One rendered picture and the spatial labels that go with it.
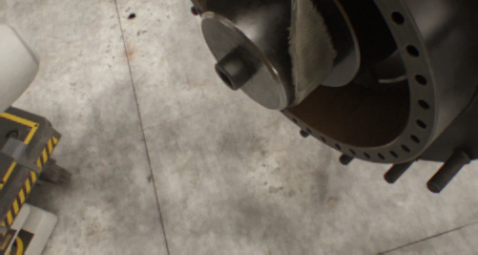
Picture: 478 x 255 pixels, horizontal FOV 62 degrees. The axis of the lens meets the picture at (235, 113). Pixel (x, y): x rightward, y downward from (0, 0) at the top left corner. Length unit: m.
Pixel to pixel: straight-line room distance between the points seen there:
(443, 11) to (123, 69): 1.32
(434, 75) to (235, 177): 1.01
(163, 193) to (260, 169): 0.32
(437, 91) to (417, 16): 0.07
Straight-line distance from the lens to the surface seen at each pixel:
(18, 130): 1.20
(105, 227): 1.36
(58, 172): 1.33
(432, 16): 0.33
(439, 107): 0.37
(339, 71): 0.48
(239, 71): 0.44
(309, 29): 0.38
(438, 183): 0.50
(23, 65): 0.67
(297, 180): 1.29
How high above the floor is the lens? 1.24
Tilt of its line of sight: 65 degrees down
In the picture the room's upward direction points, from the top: 13 degrees counter-clockwise
